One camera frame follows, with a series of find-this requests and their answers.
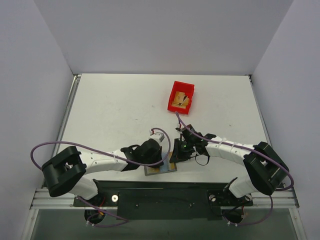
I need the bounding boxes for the gold card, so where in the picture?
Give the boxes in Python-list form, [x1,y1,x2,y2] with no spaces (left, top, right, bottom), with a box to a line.
[166,151,177,172]
[148,167,161,174]

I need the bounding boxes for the grey card holder wallet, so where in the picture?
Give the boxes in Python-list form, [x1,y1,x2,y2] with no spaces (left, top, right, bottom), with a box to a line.
[144,158,172,176]

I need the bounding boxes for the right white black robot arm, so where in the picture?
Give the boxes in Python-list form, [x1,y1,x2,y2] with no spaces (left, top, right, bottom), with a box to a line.
[169,124,289,205]

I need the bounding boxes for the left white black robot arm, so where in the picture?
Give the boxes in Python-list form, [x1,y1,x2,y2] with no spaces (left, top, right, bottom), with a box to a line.
[41,137,163,206]

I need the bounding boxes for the gold cards in bin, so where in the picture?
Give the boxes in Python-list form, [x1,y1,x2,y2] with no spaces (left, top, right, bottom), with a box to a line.
[171,91,190,109]

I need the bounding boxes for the red plastic bin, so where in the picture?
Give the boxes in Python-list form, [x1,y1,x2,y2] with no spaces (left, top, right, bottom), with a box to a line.
[167,81,195,115]

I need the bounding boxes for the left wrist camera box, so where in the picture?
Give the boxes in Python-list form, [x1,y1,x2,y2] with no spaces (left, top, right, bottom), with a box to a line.
[148,132,165,144]

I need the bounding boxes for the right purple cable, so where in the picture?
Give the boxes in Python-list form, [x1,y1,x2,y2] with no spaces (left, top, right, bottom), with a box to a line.
[174,111,294,228]

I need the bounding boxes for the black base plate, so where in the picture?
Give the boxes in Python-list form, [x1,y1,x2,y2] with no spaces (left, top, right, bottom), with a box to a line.
[89,180,253,220]

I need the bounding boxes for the aluminium table frame rail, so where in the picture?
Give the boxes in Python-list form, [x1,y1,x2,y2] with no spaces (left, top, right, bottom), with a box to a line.
[21,73,82,240]

